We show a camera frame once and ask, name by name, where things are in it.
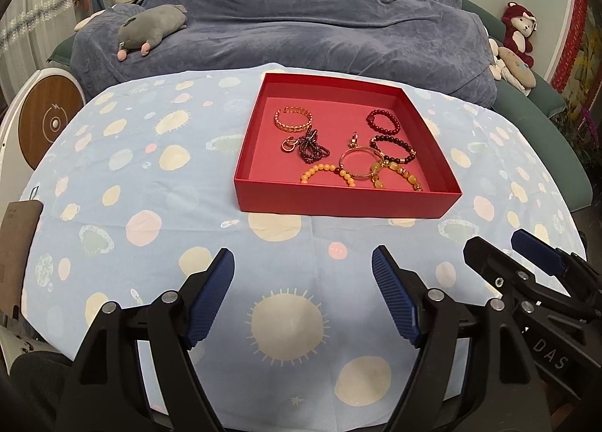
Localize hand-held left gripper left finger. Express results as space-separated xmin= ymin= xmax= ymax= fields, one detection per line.
xmin=56 ymin=248 xmax=236 ymax=432

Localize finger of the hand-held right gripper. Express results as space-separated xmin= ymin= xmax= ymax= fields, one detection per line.
xmin=512 ymin=229 xmax=591 ymax=301
xmin=463 ymin=237 xmax=588 ymax=320

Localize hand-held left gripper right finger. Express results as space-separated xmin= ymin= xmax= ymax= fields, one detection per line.
xmin=371 ymin=245 xmax=553 ymax=432

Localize red cardboard box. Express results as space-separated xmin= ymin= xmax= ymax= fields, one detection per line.
xmin=234 ymin=73 xmax=462 ymax=218

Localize amber beaded bracelet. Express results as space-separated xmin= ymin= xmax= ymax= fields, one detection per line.
xmin=371 ymin=161 xmax=423 ymax=193

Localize thin gold bangle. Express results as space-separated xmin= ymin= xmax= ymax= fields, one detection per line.
xmin=339 ymin=148 xmax=384 ymax=181

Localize yellow beaded bracelet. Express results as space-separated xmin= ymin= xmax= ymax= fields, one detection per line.
xmin=301 ymin=163 xmax=357 ymax=187

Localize black beaded bracelet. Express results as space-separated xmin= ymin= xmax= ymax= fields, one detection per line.
xmin=369 ymin=133 xmax=418 ymax=164

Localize dark garnet bead strand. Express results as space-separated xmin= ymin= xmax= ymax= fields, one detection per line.
xmin=296 ymin=128 xmax=331 ymax=164

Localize green plants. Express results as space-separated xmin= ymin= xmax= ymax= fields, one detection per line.
xmin=550 ymin=98 xmax=600 ymax=169

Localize blue spotted tablecloth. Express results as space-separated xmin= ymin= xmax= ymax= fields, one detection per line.
xmin=21 ymin=62 xmax=586 ymax=432

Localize beige plush toy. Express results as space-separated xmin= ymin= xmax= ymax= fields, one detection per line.
xmin=488 ymin=38 xmax=536 ymax=94

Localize dark cloth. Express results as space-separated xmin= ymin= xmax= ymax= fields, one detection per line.
xmin=9 ymin=351 xmax=76 ymax=432

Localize brown cardboard sheet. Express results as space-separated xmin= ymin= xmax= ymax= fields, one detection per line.
xmin=0 ymin=201 xmax=44 ymax=315

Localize white plastic object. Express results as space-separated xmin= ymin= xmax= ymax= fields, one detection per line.
xmin=0 ymin=300 xmax=43 ymax=367

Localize dark red plush bear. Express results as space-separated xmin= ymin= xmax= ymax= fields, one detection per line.
xmin=501 ymin=2 xmax=538 ymax=68

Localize round wooden white device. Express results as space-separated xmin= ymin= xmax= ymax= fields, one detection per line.
xmin=0 ymin=67 xmax=84 ymax=179

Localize grey plush animal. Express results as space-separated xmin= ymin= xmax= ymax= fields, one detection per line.
xmin=117 ymin=4 xmax=189 ymax=62

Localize blue-grey sofa blanket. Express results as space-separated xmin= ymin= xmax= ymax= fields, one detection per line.
xmin=70 ymin=0 xmax=498 ymax=108

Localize small white plush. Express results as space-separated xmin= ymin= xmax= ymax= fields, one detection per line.
xmin=74 ymin=10 xmax=106 ymax=33

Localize silver tinsel garland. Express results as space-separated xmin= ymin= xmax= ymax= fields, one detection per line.
xmin=0 ymin=0 xmax=76 ymax=38

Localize dark red beaded bracelet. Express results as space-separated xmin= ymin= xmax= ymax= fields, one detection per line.
xmin=366 ymin=109 xmax=400 ymax=134

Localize gold chain bracelet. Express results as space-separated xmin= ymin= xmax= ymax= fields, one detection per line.
xmin=274 ymin=105 xmax=313 ymax=133

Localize red-bordered wall poster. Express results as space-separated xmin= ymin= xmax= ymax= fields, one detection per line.
xmin=550 ymin=0 xmax=600 ymax=99

